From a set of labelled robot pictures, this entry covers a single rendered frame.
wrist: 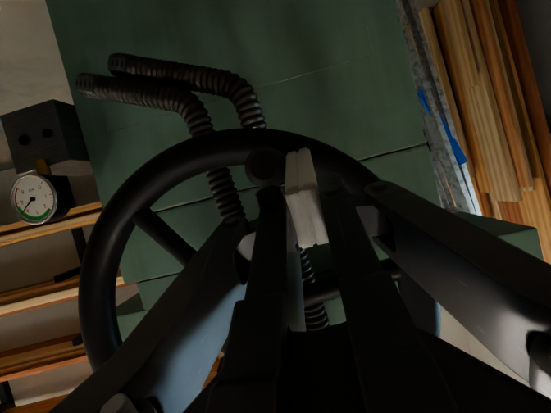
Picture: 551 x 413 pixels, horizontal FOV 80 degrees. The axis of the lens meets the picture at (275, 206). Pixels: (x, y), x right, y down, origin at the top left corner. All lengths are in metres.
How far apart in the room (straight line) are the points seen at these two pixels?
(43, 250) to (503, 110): 3.44
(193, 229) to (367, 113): 0.27
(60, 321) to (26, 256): 0.64
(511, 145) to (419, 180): 1.42
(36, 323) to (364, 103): 3.54
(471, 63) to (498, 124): 0.30
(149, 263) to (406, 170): 0.36
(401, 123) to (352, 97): 0.07
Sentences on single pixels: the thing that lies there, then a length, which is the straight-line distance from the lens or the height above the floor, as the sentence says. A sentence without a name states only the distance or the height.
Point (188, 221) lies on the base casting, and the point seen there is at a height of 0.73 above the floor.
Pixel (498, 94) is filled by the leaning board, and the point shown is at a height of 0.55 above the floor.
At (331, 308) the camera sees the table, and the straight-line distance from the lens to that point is 0.36.
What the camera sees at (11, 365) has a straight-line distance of 3.38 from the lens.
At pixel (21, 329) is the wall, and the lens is 3.83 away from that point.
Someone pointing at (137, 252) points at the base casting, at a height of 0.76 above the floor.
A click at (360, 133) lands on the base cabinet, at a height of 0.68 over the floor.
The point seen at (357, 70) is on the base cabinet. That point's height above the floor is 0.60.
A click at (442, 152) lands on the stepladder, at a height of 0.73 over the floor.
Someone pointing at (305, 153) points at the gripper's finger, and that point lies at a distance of 0.20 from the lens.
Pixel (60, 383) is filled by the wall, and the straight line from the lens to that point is 3.84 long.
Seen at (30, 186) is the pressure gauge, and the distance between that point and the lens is 0.50.
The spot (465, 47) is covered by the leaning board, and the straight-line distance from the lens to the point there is 1.84.
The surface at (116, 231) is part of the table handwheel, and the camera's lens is 0.29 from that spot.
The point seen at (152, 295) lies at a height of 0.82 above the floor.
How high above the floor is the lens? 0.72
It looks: 3 degrees up
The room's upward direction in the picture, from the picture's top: 166 degrees clockwise
